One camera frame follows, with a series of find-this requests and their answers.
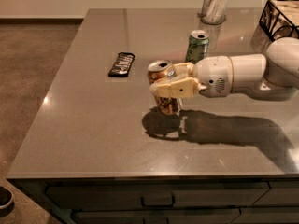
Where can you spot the black snack bar wrapper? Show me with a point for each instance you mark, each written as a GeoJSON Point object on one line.
{"type": "Point", "coordinates": [121, 67]}

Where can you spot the dark bowl on floor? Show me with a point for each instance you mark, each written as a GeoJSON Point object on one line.
{"type": "Point", "coordinates": [6, 198]}

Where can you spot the black drawer handle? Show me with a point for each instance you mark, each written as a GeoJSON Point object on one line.
{"type": "Point", "coordinates": [158, 200]}

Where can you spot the black wire basket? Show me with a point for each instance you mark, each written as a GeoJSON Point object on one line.
{"type": "Point", "coordinates": [280, 18]}

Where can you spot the dark cabinet drawer front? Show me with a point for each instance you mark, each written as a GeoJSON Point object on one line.
{"type": "Point", "coordinates": [129, 197]}

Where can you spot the right cabinet drawer front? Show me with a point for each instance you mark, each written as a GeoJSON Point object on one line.
{"type": "Point", "coordinates": [281, 193]}

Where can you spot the lower cabinet drawer front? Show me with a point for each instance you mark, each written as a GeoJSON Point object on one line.
{"type": "Point", "coordinates": [195, 216]}

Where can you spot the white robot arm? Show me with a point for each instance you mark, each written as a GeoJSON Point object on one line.
{"type": "Point", "coordinates": [272, 76]}

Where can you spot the green soda can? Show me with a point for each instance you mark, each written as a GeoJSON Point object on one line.
{"type": "Point", "coordinates": [198, 46]}

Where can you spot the orange soda can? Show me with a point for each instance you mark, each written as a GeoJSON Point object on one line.
{"type": "Point", "coordinates": [158, 71]}

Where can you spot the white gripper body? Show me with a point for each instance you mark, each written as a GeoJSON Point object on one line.
{"type": "Point", "coordinates": [213, 75]}

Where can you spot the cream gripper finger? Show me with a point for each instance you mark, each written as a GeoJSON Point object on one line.
{"type": "Point", "coordinates": [170, 88]}
{"type": "Point", "coordinates": [184, 69]}

